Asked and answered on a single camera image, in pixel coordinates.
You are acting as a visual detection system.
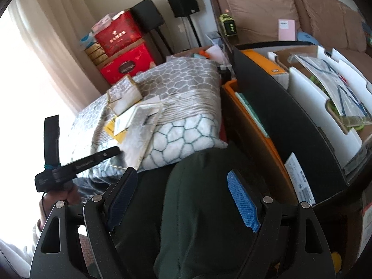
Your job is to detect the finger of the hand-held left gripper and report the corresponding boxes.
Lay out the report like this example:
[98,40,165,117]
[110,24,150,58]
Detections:
[95,146,121,164]

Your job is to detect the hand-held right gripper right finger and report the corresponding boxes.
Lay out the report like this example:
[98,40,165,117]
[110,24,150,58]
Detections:
[227,169,339,279]

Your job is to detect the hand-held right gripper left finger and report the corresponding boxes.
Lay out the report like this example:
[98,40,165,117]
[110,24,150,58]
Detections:
[29,167,138,279]

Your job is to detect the white card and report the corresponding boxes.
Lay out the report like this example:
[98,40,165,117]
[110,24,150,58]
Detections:
[114,107,137,136]

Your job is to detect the clear phone case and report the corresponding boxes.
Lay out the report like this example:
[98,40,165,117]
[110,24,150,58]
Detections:
[128,96,164,171]

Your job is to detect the white cardboard box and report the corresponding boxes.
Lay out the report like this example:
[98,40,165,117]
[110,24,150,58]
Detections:
[267,45,372,169]

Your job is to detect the green braided cable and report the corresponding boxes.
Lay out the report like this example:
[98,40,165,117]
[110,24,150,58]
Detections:
[309,74,365,131]

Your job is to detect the person's left hand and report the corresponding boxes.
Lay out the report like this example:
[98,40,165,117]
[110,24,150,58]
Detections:
[39,185,82,223]

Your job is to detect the person's leg green pants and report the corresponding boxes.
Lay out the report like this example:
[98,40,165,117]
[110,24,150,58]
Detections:
[112,144,294,279]

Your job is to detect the white printed label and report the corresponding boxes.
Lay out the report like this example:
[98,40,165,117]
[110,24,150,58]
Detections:
[284,153,316,205]

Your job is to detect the red gift box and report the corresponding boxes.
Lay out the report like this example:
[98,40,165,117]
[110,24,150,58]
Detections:
[100,45,156,85]

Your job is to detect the pale green folder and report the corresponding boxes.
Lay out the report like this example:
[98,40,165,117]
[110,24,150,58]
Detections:
[235,91,269,137]

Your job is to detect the grey patterned blanket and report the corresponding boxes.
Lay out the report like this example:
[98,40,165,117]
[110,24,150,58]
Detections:
[68,55,229,175]

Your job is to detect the orange plastic bin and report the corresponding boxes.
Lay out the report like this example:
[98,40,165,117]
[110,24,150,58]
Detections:
[221,79,291,207]

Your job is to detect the red gift bag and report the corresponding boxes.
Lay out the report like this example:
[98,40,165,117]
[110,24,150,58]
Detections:
[94,10,144,57]

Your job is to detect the pink white carton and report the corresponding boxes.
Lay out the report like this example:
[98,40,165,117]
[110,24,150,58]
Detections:
[91,11,125,32]

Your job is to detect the cream curtain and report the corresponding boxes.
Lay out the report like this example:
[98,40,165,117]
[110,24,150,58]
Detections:
[0,0,111,123]

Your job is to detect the black speaker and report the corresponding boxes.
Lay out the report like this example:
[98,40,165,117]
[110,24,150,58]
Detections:
[165,0,199,18]
[131,0,165,32]

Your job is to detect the lime green portable speaker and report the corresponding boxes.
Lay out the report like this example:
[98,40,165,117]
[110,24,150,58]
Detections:
[219,14,238,37]

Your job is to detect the blue massager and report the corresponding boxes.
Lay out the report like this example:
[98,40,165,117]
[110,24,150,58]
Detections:
[297,32,319,43]

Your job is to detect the pink booklet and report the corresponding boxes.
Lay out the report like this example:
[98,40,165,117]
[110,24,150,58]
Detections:
[278,19,296,41]

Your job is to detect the brown sofa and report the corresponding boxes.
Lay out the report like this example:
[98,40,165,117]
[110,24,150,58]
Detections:
[206,0,372,61]

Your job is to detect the brown sofa cushion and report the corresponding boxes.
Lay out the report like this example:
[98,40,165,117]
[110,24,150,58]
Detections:
[341,4,368,51]
[299,0,349,45]
[215,0,300,43]

